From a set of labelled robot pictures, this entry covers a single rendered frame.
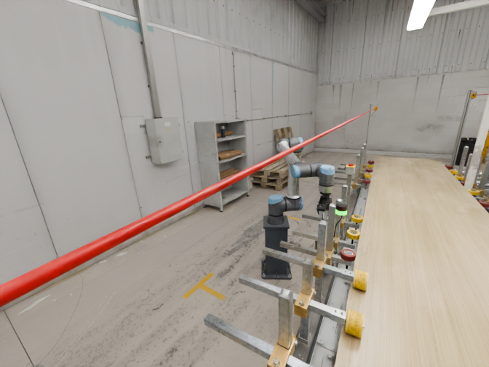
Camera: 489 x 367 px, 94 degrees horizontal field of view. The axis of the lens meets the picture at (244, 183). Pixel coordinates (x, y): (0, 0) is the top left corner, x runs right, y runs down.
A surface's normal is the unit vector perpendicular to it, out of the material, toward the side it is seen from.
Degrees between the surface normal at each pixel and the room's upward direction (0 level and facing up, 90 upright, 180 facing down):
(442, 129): 90
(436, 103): 90
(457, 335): 0
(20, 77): 90
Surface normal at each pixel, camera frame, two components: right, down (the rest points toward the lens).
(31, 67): 0.82, 0.14
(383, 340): -0.04, -0.95
